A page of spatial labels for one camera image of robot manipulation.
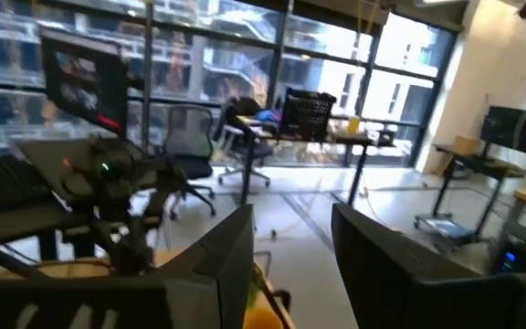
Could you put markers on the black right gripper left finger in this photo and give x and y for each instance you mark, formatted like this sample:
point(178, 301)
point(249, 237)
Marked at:
point(217, 274)

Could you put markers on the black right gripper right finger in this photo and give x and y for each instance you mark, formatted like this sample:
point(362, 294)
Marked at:
point(391, 283)

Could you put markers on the green faceted plastic cup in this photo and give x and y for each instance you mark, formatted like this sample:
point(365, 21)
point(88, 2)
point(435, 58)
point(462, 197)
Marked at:
point(255, 283)

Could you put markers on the orange plastic cup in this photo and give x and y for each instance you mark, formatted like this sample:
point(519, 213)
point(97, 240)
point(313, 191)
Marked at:
point(260, 321)

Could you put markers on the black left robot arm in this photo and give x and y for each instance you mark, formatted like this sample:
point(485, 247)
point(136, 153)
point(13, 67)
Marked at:
point(121, 205)

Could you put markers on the computer monitor on arm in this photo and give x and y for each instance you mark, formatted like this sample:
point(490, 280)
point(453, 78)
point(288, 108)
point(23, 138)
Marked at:
point(85, 82)

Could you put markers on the black computer with blue light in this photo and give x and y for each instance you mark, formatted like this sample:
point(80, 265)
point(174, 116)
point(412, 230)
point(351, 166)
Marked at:
point(523, 260)

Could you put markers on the black mesh office chair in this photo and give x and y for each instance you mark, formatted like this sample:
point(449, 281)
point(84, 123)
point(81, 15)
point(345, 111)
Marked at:
point(190, 137)

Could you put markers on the black standing desk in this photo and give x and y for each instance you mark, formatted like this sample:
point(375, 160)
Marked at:
point(473, 166)
point(359, 139)

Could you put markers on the cardboard box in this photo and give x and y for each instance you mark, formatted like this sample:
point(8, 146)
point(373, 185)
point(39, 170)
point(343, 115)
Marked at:
point(466, 145)

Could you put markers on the yellow container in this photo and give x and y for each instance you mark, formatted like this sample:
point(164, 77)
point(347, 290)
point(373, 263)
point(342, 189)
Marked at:
point(353, 125)

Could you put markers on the blue item on desk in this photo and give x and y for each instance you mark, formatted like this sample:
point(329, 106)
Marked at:
point(268, 116)

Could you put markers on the black plastic crate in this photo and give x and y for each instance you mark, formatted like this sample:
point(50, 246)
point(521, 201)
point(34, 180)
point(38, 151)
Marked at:
point(306, 114)

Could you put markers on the black television screen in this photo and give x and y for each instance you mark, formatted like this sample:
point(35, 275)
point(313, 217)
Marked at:
point(512, 129)

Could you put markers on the grey laptop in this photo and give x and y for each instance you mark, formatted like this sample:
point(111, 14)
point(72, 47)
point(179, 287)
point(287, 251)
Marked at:
point(53, 164)

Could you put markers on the dark workstation desk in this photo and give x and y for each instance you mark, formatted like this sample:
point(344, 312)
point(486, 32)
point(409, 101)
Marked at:
point(12, 224)

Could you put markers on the black keyboard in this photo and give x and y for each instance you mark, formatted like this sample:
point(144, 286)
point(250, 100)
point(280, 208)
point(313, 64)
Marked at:
point(5, 183)

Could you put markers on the wooden shelf with black frame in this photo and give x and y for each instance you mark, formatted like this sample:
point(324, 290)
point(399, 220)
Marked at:
point(286, 299)

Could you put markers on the black aluminium rig frame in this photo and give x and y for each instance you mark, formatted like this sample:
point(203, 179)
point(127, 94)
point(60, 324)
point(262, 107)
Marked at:
point(3, 258)

